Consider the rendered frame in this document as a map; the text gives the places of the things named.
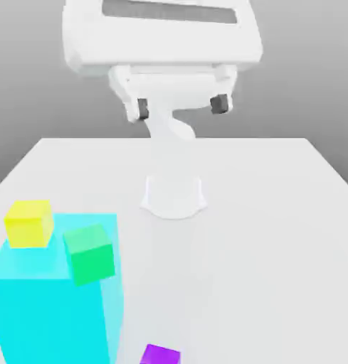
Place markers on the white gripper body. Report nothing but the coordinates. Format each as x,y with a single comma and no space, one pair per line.
162,39

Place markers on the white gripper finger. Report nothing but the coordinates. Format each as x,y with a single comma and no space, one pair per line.
220,103
131,108

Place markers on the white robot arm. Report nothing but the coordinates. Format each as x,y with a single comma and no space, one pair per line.
171,125

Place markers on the small green cube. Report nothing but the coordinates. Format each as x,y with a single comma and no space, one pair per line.
91,258

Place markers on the small yellow cube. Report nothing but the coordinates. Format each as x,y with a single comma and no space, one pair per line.
27,227

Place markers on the small purple cube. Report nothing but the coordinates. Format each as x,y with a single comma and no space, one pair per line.
160,355

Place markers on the large cyan box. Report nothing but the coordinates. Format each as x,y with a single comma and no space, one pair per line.
45,318

